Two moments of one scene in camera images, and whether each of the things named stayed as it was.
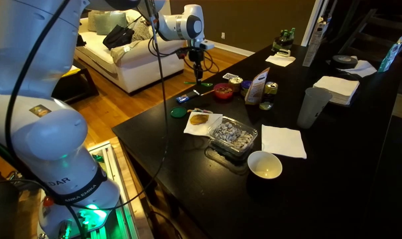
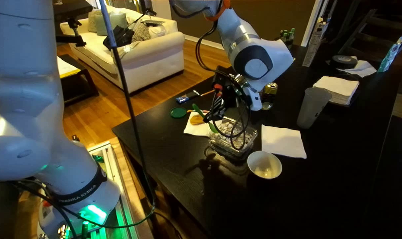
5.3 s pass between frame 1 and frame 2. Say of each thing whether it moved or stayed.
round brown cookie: stayed
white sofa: stayed
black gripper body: moved
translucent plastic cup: stayed
